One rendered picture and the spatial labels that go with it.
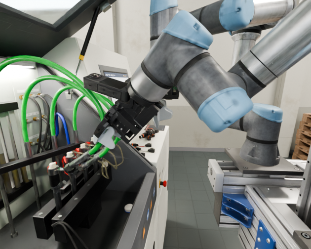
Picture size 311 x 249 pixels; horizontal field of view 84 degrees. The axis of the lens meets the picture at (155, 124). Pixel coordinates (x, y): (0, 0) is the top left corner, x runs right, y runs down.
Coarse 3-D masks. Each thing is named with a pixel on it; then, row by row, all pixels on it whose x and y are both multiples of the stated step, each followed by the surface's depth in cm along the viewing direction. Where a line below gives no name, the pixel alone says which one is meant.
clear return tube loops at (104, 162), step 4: (88, 144) 70; (116, 144) 76; (100, 148) 70; (120, 148) 76; (76, 152) 62; (80, 152) 63; (104, 160) 79; (104, 164) 62; (112, 164) 77; (116, 164) 71; (120, 164) 79; (116, 168) 72; (104, 176) 67; (108, 176) 64
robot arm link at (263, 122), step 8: (256, 104) 72; (264, 104) 73; (248, 112) 72; (256, 112) 68; (264, 112) 66; (272, 112) 66; (280, 112) 66; (240, 120) 74; (248, 120) 71; (256, 120) 69; (264, 120) 67; (272, 120) 66; (280, 120) 67; (240, 128) 76; (248, 128) 73; (256, 128) 69; (264, 128) 67; (272, 128) 67; (256, 136) 70; (264, 136) 68; (272, 136) 67
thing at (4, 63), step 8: (16, 56) 44; (24, 56) 44; (32, 56) 43; (0, 64) 45; (8, 64) 45; (48, 64) 43; (56, 64) 43; (64, 72) 43; (80, 80) 43; (96, 104) 43; (104, 112) 45; (96, 144) 47
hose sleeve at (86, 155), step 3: (84, 153) 48; (87, 153) 47; (81, 156) 48; (84, 156) 48; (87, 156) 47; (90, 156) 48; (75, 159) 49; (78, 159) 48; (81, 159) 48; (84, 159) 48; (72, 162) 49; (75, 162) 49; (78, 162) 48; (81, 162) 49; (69, 165) 49; (72, 165) 49; (75, 165) 49
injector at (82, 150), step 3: (81, 150) 66; (84, 150) 66; (87, 159) 68; (84, 162) 67; (87, 168) 69; (84, 171) 68; (87, 171) 69; (84, 174) 69; (87, 174) 69; (84, 177) 69; (87, 177) 70; (84, 180) 70; (87, 180) 70; (84, 183) 70
